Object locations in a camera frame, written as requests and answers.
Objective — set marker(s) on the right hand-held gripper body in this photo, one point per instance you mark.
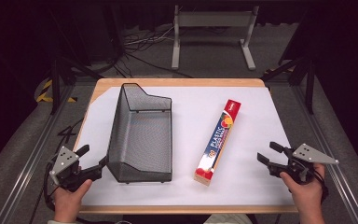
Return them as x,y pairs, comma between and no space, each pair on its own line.
310,154

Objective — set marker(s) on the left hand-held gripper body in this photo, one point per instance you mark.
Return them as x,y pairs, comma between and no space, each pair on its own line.
63,159

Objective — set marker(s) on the long plastic wrap box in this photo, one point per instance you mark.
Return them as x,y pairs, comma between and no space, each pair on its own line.
219,140

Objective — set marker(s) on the person's left hand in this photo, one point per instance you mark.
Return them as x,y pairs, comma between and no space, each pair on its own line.
68,202

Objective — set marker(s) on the person's right hand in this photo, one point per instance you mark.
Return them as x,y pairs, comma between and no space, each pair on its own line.
307,194

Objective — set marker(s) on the white paper table sheet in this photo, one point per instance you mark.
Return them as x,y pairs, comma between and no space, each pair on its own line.
254,124

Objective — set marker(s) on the black metal stand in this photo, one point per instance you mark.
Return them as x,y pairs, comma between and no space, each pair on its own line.
55,87
310,87

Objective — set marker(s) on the yellow black hazard tape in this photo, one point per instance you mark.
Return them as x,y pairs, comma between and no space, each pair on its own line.
43,94

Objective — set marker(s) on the person's white clothing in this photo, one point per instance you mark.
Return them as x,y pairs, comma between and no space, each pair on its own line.
227,219

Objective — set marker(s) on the grey metal stand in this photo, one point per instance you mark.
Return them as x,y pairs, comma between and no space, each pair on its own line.
214,19

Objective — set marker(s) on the aluminium floor rail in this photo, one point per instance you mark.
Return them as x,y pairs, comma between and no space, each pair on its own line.
34,155
314,124

